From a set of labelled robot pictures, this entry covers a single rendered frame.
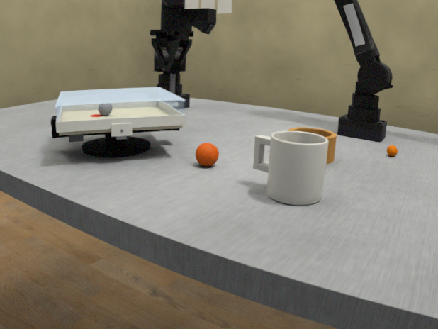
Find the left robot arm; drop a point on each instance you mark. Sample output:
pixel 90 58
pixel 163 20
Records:
pixel 372 75

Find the white mug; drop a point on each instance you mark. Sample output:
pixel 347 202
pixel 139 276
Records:
pixel 296 171

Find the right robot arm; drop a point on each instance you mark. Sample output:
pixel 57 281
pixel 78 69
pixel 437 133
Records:
pixel 202 19

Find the orange ball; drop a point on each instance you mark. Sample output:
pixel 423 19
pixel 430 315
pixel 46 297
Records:
pixel 392 150
pixel 207 154

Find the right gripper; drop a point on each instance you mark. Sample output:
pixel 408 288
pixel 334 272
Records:
pixel 164 39

